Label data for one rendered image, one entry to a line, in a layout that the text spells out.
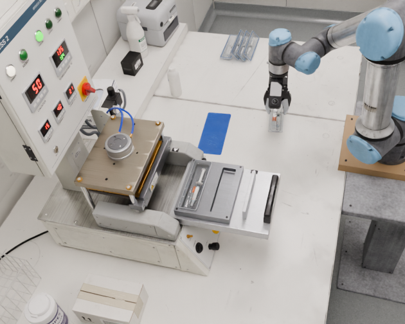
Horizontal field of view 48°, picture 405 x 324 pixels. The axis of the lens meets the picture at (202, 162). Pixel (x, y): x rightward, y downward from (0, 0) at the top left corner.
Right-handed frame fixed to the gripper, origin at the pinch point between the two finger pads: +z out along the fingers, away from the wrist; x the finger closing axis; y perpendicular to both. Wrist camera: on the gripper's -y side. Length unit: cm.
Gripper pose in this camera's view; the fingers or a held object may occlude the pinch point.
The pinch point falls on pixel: (276, 113)
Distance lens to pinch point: 182.3
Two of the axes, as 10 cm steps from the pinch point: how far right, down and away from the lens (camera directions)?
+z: 1.0, 6.5, 7.6
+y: 1.6, -7.6, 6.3
